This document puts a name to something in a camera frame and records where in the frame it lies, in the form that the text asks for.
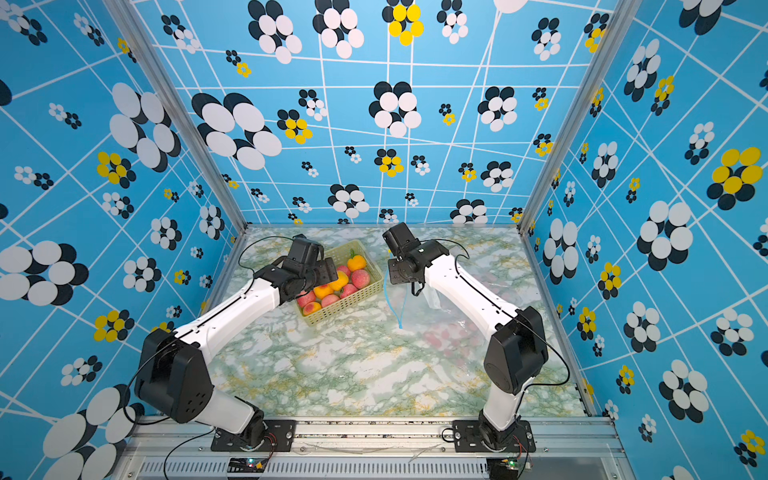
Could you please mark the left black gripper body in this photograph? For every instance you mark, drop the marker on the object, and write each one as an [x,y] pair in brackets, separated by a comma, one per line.
[323,273]

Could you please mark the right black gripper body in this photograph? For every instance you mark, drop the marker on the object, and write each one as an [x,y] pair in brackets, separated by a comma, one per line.
[397,275]

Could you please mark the pale green plastic basket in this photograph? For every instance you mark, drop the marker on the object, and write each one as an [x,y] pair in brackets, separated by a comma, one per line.
[349,297]

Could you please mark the clear zip-top bag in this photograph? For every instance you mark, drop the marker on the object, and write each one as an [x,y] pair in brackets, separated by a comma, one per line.
[431,346]

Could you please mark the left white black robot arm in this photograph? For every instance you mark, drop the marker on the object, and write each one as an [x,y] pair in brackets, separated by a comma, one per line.
[173,374]

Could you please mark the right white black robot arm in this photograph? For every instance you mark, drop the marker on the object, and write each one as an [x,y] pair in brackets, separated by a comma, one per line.
[517,349]

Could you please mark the yellow red blush peach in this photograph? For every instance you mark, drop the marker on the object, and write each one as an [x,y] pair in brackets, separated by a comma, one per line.
[323,291]

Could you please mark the yellow orange peach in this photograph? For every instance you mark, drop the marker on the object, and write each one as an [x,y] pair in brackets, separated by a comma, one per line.
[341,281]

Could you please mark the pink peach right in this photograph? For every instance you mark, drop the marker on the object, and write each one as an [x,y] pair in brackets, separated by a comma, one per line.
[360,279]

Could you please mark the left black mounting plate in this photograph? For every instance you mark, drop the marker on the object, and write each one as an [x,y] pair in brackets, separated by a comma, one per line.
[271,435]

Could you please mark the black mounting plate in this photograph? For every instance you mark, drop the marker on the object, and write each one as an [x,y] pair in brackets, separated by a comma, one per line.
[475,436]
[271,435]

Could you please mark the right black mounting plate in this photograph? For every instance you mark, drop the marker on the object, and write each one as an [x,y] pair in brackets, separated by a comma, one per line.
[475,436]

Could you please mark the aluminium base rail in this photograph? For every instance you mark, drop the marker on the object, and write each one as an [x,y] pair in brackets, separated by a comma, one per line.
[380,448]

